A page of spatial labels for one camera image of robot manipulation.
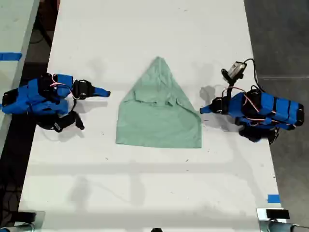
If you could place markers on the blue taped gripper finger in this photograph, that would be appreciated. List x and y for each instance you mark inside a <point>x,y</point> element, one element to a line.
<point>208,111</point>
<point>100,94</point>
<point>100,89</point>
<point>208,107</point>

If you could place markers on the pale green T-shirt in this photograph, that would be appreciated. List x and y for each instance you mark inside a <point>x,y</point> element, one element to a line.
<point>159,116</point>

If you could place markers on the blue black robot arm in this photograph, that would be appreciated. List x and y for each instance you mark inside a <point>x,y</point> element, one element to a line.
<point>265,108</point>
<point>36,99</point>

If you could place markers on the long blue tape strip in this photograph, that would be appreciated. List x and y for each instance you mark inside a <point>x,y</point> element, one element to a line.
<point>9,56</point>

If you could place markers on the white side table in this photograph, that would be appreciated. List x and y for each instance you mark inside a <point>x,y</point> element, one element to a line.
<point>12,29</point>

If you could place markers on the small blue tape square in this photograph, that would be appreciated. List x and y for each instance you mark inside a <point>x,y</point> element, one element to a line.
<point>274,198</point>

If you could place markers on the small black box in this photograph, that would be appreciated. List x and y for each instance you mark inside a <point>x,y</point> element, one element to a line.
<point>25,215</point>
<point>277,213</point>

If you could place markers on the small black round object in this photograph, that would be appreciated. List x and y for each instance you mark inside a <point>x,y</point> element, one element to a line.
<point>157,230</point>

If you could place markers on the grey pipe with blue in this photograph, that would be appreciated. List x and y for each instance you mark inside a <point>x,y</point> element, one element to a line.
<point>17,228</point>
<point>282,227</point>

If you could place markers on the black camera stalk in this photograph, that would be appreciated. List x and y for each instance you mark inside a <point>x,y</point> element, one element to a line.
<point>73,107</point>
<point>230,88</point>

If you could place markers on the black camera box white label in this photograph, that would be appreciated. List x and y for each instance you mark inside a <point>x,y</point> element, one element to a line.
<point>68,122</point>

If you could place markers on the silver black camera box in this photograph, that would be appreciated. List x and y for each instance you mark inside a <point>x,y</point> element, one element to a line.
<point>235,68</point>

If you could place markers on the shiny metal bracket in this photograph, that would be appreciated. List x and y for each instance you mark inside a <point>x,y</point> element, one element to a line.
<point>260,213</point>
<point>40,217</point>

